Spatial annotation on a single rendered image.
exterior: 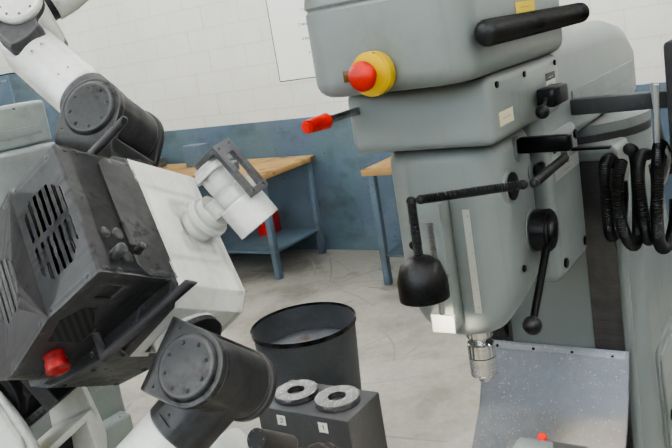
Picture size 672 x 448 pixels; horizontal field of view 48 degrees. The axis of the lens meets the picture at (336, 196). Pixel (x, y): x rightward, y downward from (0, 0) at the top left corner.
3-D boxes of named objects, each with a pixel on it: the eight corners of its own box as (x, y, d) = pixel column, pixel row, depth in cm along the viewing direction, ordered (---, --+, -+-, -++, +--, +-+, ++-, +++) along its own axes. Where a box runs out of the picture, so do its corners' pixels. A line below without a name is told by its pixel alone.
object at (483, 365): (479, 365, 134) (476, 339, 133) (503, 369, 131) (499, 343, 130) (465, 376, 131) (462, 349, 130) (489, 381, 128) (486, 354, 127)
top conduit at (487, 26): (500, 45, 95) (497, 17, 94) (469, 49, 97) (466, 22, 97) (590, 21, 131) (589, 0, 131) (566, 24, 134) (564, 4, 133)
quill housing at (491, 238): (518, 346, 116) (494, 143, 109) (401, 335, 127) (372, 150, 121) (554, 300, 131) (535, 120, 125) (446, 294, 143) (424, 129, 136)
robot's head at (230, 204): (224, 254, 104) (268, 216, 101) (176, 198, 104) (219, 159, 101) (242, 240, 110) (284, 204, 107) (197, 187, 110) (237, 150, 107)
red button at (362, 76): (373, 91, 97) (369, 60, 97) (347, 94, 100) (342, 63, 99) (385, 87, 100) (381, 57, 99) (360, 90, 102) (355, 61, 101)
